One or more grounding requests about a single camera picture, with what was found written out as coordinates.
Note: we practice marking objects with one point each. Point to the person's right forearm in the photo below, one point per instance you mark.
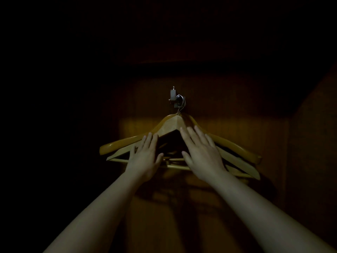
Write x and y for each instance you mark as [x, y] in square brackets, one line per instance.
[263, 216]

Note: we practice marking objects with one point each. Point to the person's right middle finger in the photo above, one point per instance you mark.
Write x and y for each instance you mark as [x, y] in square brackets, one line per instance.
[194, 135]

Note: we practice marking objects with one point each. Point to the person's left little finger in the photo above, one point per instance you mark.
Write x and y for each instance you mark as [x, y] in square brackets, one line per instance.
[132, 152]

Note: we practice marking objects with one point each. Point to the dark golden wooden clothes hanger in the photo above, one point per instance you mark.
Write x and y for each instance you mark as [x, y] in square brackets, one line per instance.
[118, 145]

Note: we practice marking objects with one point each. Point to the person's left hand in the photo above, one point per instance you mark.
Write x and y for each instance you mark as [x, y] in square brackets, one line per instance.
[143, 163]

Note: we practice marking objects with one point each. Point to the light wooden clothes hanger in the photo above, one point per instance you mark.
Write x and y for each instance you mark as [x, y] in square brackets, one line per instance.
[168, 128]

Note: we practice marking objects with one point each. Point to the person's right thumb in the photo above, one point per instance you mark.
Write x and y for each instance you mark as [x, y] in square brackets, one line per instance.
[187, 158]

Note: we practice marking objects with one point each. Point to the person's left forearm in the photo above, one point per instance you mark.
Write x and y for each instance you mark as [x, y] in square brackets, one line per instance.
[100, 218]

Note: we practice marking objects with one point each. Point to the person's left thumb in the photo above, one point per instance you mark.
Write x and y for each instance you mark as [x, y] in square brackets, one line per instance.
[159, 159]

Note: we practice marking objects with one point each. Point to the person's right little finger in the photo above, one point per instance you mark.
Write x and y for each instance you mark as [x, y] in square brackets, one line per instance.
[210, 140]

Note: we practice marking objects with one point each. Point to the person's left middle finger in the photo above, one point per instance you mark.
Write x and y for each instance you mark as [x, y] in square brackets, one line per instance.
[148, 140]

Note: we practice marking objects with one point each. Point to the person's right hand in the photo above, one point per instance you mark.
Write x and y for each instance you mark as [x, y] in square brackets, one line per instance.
[204, 160]

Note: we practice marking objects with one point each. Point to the metal wall hook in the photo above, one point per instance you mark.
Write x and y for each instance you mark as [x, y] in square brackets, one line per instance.
[173, 96]

